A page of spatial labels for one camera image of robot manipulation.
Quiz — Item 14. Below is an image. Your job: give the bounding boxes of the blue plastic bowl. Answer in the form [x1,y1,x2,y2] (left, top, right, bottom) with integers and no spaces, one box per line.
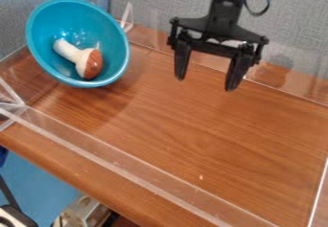
[26,0,131,88]

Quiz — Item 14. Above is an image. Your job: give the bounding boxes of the brown and white toy mushroom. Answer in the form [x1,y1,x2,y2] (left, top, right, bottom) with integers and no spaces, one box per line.
[52,39,103,79]

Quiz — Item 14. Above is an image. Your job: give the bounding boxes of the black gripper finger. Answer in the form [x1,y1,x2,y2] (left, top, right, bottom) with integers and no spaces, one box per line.
[174,40,192,80]
[224,51,253,91]

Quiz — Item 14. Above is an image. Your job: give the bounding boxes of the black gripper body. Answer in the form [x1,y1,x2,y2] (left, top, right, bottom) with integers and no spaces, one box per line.
[167,0,269,66]

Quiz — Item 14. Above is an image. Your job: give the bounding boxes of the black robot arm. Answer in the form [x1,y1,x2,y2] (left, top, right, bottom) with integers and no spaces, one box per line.
[167,0,271,91]

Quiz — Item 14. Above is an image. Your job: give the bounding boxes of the black and white chair part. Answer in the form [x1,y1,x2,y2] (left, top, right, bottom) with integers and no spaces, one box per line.
[0,175,39,227]

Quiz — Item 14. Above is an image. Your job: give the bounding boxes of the grey box under table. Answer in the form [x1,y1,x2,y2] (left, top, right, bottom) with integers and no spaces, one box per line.
[51,195,111,227]

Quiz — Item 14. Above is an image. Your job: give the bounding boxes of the clear acrylic barrier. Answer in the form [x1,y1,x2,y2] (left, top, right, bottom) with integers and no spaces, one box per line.
[0,1,328,227]

